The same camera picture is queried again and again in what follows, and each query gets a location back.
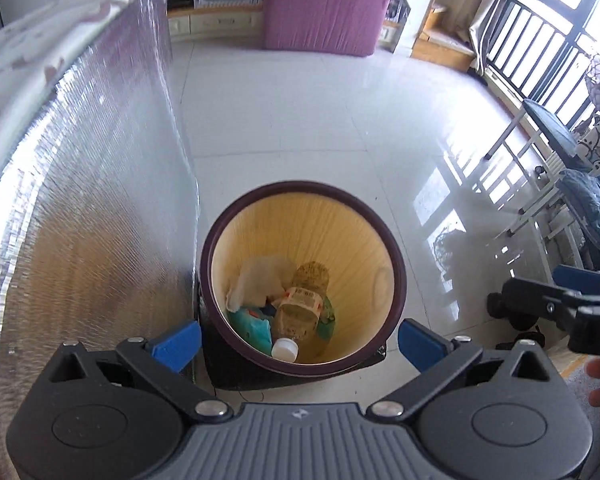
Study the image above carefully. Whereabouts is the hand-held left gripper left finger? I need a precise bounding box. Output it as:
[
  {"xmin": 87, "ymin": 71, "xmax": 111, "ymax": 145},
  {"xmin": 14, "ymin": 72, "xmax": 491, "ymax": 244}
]
[{"xmin": 42, "ymin": 318, "xmax": 233, "ymax": 423}]

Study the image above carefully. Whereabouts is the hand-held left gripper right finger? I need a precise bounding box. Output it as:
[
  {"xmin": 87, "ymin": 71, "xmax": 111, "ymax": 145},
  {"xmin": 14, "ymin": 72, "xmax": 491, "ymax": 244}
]
[{"xmin": 367, "ymin": 318, "xmax": 556, "ymax": 421}]

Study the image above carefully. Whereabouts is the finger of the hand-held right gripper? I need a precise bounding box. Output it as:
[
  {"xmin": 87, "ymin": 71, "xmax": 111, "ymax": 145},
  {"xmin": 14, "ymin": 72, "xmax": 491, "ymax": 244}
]
[
  {"xmin": 552, "ymin": 265, "xmax": 600, "ymax": 303},
  {"xmin": 501, "ymin": 276, "xmax": 588, "ymax": 333}
]

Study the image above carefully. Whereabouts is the teal plastic wrapper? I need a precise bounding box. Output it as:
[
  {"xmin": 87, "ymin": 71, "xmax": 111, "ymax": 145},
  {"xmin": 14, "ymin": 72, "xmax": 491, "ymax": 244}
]
[{"xmin": 226, "ymin": 306, "xmax": 273, "ymax": 354}]

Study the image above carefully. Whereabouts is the white tissue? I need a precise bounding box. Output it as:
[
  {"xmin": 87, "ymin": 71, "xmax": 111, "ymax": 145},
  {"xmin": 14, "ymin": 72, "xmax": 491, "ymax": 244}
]
[{"xmin": 225, "ymin": 256, "xmax": 299, "ymax": 312}]

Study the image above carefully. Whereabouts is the clear plastic bottle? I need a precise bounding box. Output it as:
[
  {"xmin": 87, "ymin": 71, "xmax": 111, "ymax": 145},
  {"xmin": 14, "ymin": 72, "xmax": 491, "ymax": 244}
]
[{"xmin": 271, "ymin": 261, "xmax": 332, "ymax": 362}]

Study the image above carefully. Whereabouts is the yellow wastebasket with dark rim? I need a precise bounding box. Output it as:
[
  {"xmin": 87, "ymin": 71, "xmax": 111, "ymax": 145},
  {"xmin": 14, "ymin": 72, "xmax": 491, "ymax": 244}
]
[{"xmin": 198, "ymin": 180, "xmax": 409, "ymax": 377}]

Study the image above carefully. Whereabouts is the black dumbbell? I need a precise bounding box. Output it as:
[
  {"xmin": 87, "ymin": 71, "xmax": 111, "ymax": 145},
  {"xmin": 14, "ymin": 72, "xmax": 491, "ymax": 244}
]
[{"xmin": 487, "ymin": 291, "xmax": 526, "ymax": 331}]

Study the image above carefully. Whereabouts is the blue denim cloth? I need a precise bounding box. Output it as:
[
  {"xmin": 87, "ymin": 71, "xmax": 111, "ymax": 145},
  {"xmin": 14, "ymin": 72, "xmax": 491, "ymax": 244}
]
[{"xmin": 560, "ymin": 169, "xmax": 600, "ymax": 266}]

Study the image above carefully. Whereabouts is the printed tablecloth with foil backing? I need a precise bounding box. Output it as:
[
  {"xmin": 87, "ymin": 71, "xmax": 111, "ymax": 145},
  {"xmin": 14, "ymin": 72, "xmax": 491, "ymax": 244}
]
[{"xmin": 0, "ymin": 0, "xmax": 201, "ymax": 480}]

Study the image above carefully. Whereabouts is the black window railing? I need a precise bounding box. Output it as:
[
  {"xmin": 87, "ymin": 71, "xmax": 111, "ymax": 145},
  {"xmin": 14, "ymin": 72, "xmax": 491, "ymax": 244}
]
[{"xmin": 480, "ymin": 0, "xmax": 600, "ymax": 126}]

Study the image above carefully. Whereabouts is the wooden staircase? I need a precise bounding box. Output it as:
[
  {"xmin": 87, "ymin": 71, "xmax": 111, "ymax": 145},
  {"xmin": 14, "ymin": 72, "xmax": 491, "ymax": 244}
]
[{"xmin": 410, "ymin": 0, "xmax": 477, "ymax": 73}]

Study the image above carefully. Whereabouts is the beige curtain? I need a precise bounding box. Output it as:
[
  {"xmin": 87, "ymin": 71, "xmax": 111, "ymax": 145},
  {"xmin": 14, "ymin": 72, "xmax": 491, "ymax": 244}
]
[{"xmin": 437, "ymin": 0, "xmax": 531, "ymax": 68}]

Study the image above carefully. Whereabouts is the low wooden drawer unit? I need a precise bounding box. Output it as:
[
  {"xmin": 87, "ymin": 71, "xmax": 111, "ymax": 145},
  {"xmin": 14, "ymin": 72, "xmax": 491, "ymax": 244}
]
[{"xmin": 167, "ymin": 2, "xmax": 266, "ymax": 43}]

